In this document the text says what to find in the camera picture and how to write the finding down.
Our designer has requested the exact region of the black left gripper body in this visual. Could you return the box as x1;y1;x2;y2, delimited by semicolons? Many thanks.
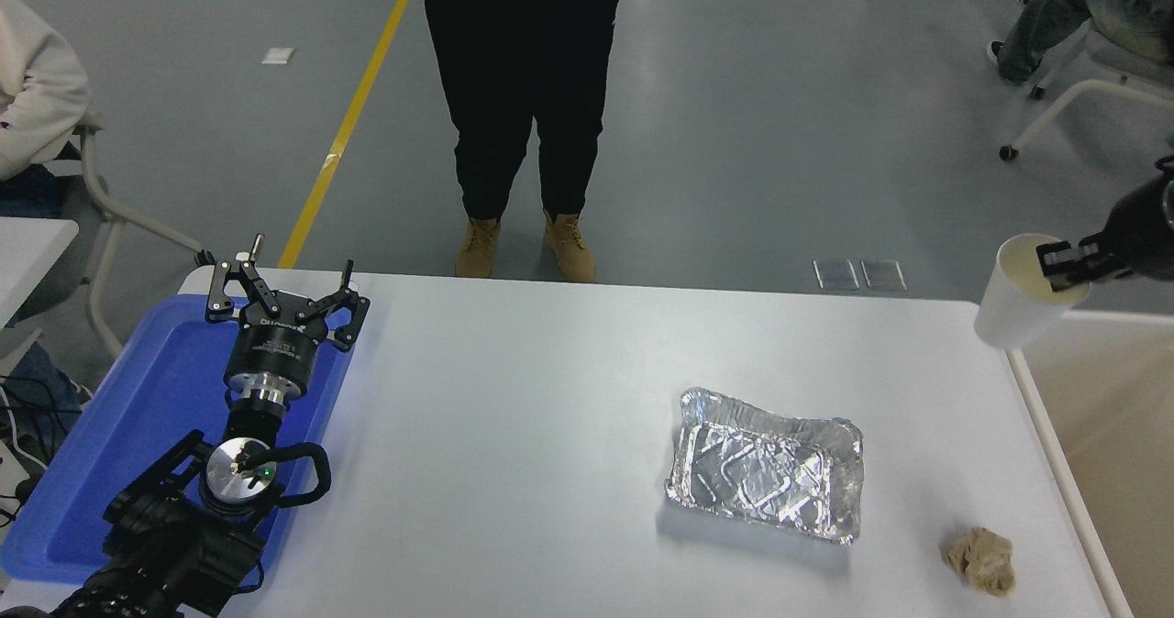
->
223;313;327;388

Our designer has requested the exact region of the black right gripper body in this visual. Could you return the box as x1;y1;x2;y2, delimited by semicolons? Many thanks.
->
1103;174;1174;282

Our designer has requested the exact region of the white paper cup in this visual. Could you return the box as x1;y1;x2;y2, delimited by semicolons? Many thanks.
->
973;233;1092;351

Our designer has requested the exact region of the blue plastic tray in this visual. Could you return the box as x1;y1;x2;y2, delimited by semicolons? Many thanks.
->
0;292;359;587

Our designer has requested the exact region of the large pale bin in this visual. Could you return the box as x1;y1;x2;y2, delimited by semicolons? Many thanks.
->
1004;311;1174;618

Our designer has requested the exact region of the clear floor plate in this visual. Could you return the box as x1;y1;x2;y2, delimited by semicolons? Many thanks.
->
860;259;907;291
814;259;860;291

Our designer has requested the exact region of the seated person on wheeled chair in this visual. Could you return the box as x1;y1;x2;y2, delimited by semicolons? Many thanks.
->
986;0;1174;85

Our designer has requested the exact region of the seated person at small table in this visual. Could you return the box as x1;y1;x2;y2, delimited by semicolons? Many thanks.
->
0;0;92;458

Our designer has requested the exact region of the standing person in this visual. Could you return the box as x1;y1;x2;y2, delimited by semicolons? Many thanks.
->
415;0;626;283

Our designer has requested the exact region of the crumpled tan paper ball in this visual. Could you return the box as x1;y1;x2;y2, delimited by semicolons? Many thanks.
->
945;526;1016;598

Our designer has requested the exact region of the silver foil tray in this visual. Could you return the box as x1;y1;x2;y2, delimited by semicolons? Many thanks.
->
665;387;866;546

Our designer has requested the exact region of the white frame wheeled chair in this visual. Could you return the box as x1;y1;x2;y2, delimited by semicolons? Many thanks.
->
998;27;1174;162

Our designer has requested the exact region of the white frame chair grey seat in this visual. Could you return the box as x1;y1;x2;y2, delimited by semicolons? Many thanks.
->
9;112;216;362

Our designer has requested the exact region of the black cable bundle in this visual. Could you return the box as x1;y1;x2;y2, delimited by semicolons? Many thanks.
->
0;375;83;523

